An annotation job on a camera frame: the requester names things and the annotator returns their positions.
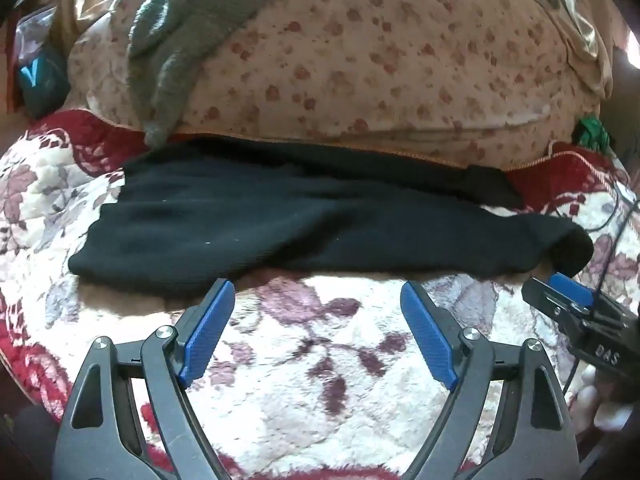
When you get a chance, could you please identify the grey fleece garment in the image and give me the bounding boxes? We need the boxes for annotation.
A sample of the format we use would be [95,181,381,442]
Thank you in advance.
[127,0,269,148]

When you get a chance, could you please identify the black thin cable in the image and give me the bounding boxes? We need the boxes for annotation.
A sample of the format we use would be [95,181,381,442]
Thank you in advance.
[562,179,640,396]

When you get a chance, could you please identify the teal plastic bag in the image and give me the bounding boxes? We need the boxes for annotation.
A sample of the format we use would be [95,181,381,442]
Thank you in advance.
[17,44,70,119]

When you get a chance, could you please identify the green cloth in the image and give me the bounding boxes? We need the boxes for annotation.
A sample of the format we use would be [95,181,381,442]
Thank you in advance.
[572,115,612,154]

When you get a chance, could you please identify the beige satin curtain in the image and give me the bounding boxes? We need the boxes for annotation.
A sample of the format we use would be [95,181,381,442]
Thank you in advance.
[534,0,613,100]

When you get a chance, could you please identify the black pants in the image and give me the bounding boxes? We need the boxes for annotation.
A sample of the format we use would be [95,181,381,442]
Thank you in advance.
[68,136,593,296]

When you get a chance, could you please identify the floral beige quilt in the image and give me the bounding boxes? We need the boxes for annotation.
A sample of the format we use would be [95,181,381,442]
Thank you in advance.
[66,0,603,168]

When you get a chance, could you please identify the red white floral blanket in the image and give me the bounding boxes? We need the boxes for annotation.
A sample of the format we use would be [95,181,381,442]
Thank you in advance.
[0,108,640,480]

